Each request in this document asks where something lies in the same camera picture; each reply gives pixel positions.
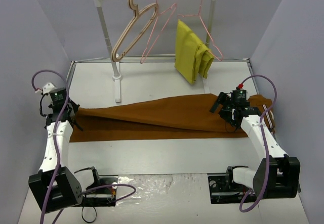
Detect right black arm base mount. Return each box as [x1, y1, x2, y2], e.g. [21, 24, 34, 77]
[208, 173, 249, 204]

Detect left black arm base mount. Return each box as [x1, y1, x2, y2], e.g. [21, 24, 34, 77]
[81, 175, 118, 223]

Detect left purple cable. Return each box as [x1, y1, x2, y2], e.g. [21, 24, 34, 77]
[31, 69, 137, 224]

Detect pink wire hanger, empty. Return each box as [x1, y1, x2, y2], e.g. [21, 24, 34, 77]
[140, 3, 177, 64]

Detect pink wire hanger holding trousers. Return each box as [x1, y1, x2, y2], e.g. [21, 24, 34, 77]
[178, 0, 223, 62]

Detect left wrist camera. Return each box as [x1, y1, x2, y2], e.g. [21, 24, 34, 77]
[35, 82, 66, 108]

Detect brown trousers with striped waistband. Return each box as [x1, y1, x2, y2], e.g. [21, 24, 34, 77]
[68, 93, 276, 143]

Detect yellow-green folded trousers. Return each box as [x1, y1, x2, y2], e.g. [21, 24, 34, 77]
[175, 20, 214, 84]

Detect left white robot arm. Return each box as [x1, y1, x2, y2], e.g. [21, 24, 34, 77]
[28, 100, 102, 213]

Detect wooden clothes hanger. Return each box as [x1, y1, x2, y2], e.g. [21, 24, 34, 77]
[110, 0, 160, 63]

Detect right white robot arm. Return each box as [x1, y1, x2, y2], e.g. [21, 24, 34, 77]
[210, 89, 300, 199]

